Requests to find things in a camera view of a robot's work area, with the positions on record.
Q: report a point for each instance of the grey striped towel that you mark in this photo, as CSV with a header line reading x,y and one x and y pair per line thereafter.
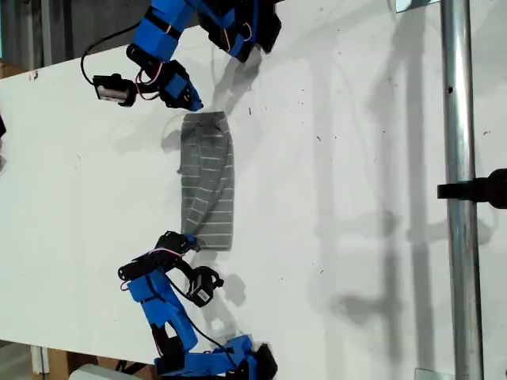
x,y
210,178

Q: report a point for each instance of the white plastic container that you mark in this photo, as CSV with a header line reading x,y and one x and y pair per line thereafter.
x,y
93,373

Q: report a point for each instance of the brown cardboard box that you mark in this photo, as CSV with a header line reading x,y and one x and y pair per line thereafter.
x,y
12,70
59,362

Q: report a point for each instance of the white table leg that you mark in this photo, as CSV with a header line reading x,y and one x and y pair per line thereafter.
x,y
39,358

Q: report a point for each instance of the black clamp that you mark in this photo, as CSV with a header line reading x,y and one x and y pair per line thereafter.
x,y
491,187

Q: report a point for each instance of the black labelled gripper camera box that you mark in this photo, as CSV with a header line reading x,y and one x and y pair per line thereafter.
x,y
204,287

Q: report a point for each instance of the silver black gripper camera box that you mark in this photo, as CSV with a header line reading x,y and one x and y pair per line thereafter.
x,y
113,92

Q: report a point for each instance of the steel post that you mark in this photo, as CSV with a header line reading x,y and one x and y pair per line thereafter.
x,y
459,118

